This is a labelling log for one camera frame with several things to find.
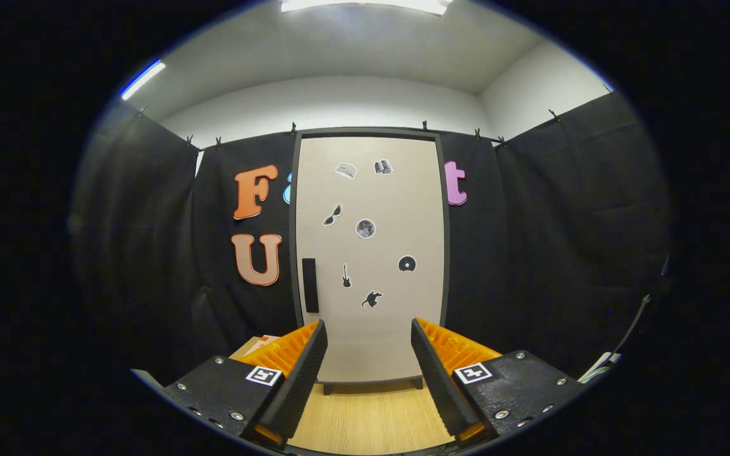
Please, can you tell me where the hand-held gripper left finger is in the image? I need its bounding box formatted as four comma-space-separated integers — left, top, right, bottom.
163, 319, 329, 450

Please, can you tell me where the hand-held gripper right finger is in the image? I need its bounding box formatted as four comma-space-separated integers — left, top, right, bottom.
411, 317, 589, 444

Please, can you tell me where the black door handle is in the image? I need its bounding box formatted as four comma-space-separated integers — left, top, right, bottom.
302, 258, 320, 314

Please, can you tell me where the dark grey shoe cabinet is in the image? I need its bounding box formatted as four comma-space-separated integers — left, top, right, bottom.
288, 127, 451, 396

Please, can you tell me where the white green object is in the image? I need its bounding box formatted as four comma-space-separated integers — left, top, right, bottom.
579, 351, 622, 384

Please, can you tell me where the black backdrop cloth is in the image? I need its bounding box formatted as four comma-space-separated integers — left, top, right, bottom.
70, 92, 673, 384

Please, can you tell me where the ceiling light panel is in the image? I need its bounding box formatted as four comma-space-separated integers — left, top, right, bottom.
121, 60, 167, 101
281, 0, 453, 16

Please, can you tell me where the black cable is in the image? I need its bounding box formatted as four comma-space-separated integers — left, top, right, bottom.
618, 294, 652, 355

